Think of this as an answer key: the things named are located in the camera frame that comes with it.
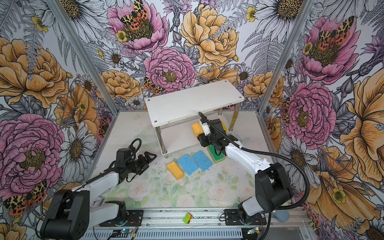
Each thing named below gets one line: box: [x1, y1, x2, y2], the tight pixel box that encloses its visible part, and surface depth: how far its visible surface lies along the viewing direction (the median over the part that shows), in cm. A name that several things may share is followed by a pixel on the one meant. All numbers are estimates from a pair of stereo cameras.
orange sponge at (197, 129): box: [192, 122, 204, 138], surface depth 89 cm
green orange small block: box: [182, 212, 194, 224], surface depth 74 cm
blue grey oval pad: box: [272, 210, 290, 222], surface depth 75 cm
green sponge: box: [206, 144, 226, 164], surface depth 94 cm
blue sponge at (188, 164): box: [178, 154, 199, 176], surface depth 93 cm
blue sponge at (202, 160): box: [191, 150, 214, 172], surface depth 96 cm
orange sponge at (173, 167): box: [166, 161, 184, 181], surface depth 90 cm
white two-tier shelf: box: [145, 80, 245, 155], surface depth 81 cm
